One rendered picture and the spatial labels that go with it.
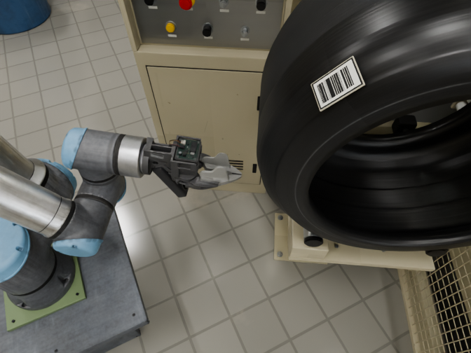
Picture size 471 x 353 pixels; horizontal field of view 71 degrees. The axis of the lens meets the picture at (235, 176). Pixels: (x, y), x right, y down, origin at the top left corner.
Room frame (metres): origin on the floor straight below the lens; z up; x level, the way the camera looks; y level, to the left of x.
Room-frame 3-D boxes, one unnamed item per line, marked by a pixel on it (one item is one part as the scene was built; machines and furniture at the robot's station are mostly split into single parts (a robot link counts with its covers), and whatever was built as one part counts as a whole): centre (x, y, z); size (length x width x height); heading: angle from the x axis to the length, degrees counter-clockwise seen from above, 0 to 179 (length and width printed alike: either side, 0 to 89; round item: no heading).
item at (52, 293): (0.32, 0.59, 0.67); 0.19 x 0.19 x 0.10
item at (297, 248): (0.49, -0.20, 0.83); 0.36 x 0.09 x 0.06; 175
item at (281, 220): (0.74, -0.34, 0.01); 0.27 x 0.27 x 0.02; 85
